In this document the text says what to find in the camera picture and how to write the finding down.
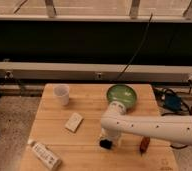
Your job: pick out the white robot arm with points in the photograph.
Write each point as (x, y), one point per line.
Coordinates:
(176, 129)

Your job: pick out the white plastic cup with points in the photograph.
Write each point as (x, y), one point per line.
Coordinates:
(61, 92)

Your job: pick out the white labelled bottle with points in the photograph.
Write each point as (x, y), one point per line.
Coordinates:
(48, 158)

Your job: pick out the green bowl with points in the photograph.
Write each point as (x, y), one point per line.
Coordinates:
(122, 93)

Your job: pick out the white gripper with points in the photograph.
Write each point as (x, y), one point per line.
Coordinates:
(113, 136)

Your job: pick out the blue box on floor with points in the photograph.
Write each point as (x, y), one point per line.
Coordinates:
(172, 102)

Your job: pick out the brown red marker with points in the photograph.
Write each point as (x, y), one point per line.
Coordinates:
(144, 145)

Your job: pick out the black eraser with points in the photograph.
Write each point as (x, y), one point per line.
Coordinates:
(106, 144)

